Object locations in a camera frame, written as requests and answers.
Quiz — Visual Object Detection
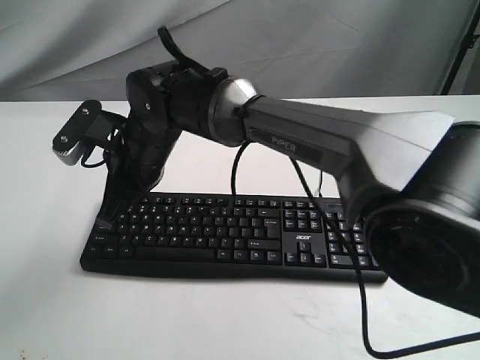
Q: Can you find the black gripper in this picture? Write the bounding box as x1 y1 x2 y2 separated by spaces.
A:
96 123 180 230

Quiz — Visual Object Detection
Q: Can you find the grey black piper robot arm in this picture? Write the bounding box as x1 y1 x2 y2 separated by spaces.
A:
97 61 479 316

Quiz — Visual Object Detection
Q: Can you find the black acer keyboard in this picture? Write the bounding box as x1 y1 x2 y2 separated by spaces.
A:
79 192 387 284

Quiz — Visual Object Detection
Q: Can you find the grey backdrop cloth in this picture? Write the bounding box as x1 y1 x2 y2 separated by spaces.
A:
1 1 476 101

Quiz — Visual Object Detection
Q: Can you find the black tripod stand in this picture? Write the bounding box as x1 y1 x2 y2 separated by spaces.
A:
439 1 479 95

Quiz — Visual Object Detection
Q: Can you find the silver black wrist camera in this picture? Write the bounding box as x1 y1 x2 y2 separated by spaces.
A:
52 100 127 166

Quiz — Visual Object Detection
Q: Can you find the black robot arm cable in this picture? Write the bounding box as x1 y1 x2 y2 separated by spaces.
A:
157 25 480 357

